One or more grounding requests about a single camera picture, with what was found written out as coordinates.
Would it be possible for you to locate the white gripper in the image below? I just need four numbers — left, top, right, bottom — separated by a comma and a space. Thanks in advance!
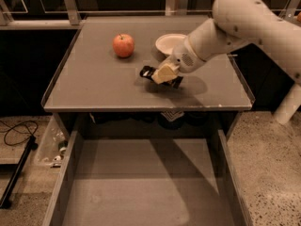
151, 36, 207, 84

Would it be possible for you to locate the black rxbar chocolate wrapper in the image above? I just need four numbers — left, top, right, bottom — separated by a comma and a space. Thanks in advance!
139, 66, 183, 89

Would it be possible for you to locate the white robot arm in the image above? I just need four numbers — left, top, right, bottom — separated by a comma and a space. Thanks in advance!
151, 0, 301, 85

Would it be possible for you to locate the grey cabinet with top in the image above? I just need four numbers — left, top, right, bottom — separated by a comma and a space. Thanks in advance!
41, 16, 254, 131

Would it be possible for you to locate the open grey top drawer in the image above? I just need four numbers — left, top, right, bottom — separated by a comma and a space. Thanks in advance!
42, 131, 251, 226

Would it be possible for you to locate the white paper bowl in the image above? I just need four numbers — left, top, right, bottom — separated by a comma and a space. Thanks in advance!
155, 34, 185, 57

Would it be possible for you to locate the red apple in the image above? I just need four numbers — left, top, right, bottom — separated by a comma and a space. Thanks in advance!
112, 34, 135, 58

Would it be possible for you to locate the black floor stand bar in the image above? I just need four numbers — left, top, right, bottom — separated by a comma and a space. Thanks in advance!
0, 136, 38, 209

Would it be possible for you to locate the metal railing frame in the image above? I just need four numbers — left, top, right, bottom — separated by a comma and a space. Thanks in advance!
0, 0, 300, 30

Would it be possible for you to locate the white cylindrical post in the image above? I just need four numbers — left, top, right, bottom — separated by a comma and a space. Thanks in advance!
274, 84, 301, 124

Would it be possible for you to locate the black cable on floor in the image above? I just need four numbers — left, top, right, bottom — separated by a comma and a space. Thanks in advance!
0, 119, 40, 147

